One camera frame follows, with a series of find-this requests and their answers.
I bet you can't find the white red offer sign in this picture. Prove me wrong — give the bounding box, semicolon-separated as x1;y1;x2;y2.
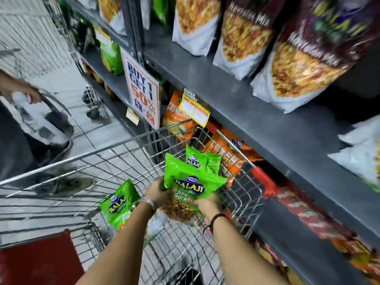
120;46;161;130

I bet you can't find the metal wire shopping cart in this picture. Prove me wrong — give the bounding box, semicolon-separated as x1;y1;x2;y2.
0;119;278;285

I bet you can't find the black wrist thread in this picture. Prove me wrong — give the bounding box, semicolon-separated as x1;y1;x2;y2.
203;213;228;235

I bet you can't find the grey metal shelf rack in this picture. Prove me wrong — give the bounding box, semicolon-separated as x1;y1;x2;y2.
58;0;380;285

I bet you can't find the green bag with yellow label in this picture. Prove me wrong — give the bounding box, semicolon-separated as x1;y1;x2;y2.
94;26;125;76

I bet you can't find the dark green packet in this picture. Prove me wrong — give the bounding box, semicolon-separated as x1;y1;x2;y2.
152;0;169;26

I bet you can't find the white plastic bag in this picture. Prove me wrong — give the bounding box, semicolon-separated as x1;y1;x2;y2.
11;91;70;146

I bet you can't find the maroon white snack mix bag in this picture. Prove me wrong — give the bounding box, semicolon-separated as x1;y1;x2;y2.
213;0;287;82

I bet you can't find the large yellow price tag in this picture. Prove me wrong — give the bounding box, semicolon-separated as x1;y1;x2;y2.
179;93;211;128

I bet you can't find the orange snack packet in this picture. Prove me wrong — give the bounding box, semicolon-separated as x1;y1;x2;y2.
162;89;209;143
201;127;265;187

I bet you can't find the metal trolley with black wheels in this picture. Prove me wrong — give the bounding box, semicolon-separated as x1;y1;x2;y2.
81;85;111;121

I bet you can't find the row of red packets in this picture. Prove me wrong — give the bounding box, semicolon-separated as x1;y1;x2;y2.
275;185;380;284

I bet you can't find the person's left hand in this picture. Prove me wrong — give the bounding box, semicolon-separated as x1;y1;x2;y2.
144;177;176;210

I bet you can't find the red cart seat flap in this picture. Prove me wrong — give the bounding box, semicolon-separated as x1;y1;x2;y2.
0;229;85;285

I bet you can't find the large maroon snack mix bag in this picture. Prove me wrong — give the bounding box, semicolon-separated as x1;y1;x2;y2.
250;0;380;114

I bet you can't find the small yellow price tag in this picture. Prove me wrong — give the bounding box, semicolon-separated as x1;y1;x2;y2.
125;108;140;126

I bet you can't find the white puffed snack bag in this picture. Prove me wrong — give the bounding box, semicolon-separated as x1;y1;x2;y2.
327;139;380;192
338;115;380;146

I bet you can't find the green snack packet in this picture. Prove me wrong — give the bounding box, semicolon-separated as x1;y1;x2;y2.
160;153;228;223
99;179;165;248
185;144;223;176

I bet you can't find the silver wrist bracelet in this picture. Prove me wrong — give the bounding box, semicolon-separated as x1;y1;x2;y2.
138;199;158;212

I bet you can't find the person's left forearm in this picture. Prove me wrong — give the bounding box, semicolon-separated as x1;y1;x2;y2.
76;202;157;285

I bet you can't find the person's right forearm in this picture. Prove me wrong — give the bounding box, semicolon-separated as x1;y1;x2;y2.
202;213;290;285

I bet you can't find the person's right hand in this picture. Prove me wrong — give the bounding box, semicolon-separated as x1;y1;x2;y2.
186;191;222;219

